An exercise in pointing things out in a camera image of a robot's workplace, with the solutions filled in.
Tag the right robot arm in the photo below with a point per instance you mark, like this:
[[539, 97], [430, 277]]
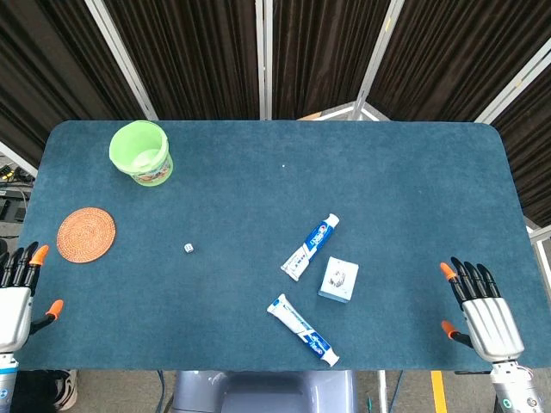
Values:
[[514, 385]]

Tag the black white shoe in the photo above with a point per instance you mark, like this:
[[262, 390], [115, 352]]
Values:
[[64, 389]]

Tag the green plastic bucket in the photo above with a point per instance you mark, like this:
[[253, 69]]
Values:
[[144, 155]]

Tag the small white die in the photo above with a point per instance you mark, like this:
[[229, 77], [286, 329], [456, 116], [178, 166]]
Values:
[[188, 248]]

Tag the dark folding screen partition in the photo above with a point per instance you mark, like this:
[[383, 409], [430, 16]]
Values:
[[275, 56]]

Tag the blue table mat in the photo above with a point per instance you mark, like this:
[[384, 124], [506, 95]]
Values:
[[275, 245]]

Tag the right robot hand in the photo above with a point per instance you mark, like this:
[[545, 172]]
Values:
[[490, 320]]

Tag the white blue toothpaste tube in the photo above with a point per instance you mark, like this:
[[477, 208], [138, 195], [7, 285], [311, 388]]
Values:
[[312, 245], [301, 329]]

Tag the small white blue box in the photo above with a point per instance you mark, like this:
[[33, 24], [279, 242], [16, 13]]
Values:
[[339, 279]]

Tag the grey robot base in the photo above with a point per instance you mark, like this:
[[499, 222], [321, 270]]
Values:
[[262, 391]]

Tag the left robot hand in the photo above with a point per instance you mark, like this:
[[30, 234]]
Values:
[[13, 310]]

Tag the round woven rattan coaster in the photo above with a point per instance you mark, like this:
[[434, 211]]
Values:
[[86, 234]]

